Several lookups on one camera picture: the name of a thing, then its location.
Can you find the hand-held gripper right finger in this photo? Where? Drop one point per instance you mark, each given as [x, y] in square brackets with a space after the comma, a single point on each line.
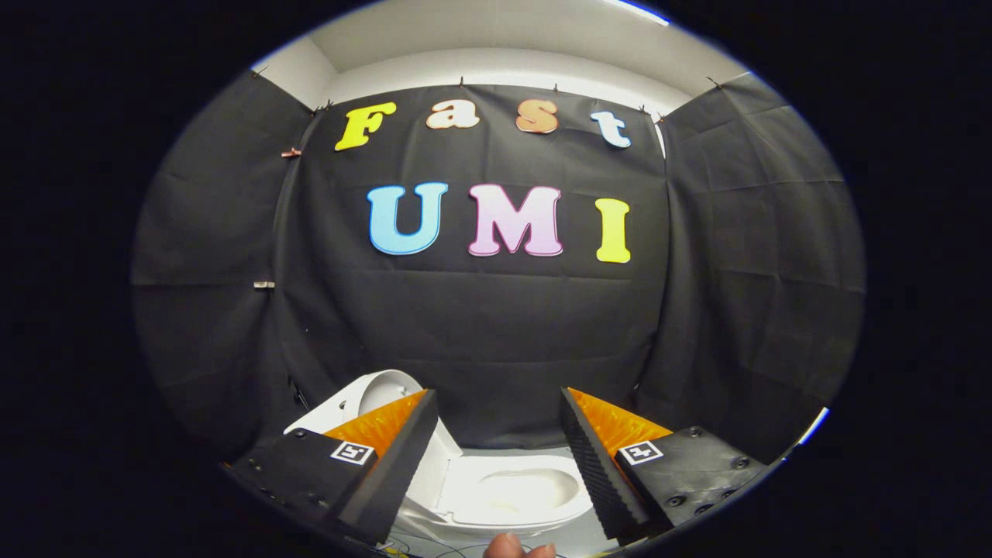
[597, 473]

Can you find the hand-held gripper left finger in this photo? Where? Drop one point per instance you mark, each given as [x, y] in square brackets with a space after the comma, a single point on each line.
[403, 473]

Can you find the white toilet tank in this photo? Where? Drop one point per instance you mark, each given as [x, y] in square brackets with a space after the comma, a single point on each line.
[318, 422]

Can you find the black backdrop cloth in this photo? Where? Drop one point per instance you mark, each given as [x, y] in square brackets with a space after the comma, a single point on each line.
[480, 325]

